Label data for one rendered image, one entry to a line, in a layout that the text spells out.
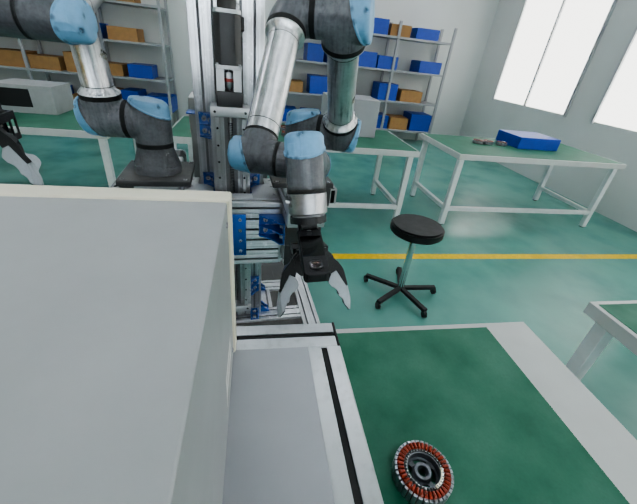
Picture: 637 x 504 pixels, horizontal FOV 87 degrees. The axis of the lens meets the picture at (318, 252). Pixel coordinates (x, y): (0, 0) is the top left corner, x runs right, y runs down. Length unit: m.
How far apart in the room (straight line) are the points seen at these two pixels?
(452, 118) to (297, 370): 7.93
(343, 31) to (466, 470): 0.99
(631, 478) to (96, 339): 1.03
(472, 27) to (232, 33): 7.08
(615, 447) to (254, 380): 0.88
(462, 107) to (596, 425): 7.54
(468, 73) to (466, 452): 7.71
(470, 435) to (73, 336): 0.83
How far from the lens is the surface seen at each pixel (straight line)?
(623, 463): 1.09
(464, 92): 8.22
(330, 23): 0.94
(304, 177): 0.62
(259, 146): 0.75
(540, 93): 6.77
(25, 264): 0.28
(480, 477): 0.87
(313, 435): 0.39
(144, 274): 0.24
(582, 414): 1.12
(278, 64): 0.86
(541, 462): 0.96
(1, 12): 0.90
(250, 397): 0.41
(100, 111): 1.28
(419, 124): 7.29
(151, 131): 1.24
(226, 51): 1.29
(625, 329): 1.55
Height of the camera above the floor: 1.45
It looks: 31 degrees down
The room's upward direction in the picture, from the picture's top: 7 degrees clockwise
